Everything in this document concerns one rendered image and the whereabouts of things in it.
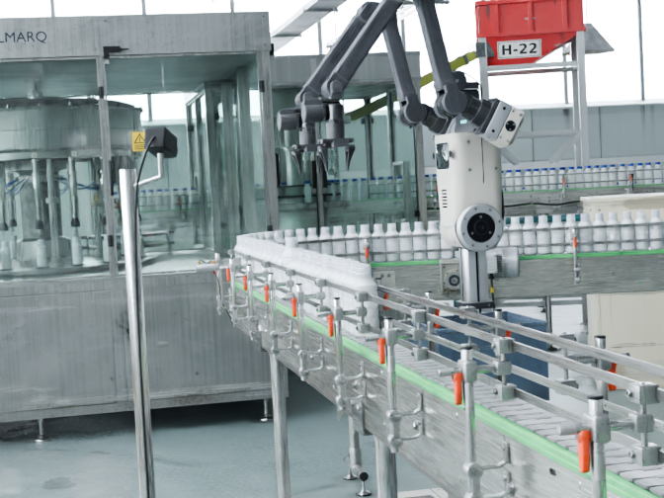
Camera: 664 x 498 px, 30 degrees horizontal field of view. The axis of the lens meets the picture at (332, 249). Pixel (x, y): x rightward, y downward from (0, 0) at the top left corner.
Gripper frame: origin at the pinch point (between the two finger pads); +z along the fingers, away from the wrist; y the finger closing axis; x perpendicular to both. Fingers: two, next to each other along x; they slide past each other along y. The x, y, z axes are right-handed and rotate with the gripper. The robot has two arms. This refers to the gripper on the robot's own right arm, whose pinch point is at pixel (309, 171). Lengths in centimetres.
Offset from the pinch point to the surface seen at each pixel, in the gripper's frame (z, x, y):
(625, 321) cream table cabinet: 97, -283, -249
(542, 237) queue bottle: 32, -90, -120
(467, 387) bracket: 35, 246, 28
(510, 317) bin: 47, 71, -44
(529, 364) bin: 56, 98, -38
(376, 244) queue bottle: 32, -114, -52
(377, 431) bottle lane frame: 57, 167, 22
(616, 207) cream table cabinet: 26, -284, -246
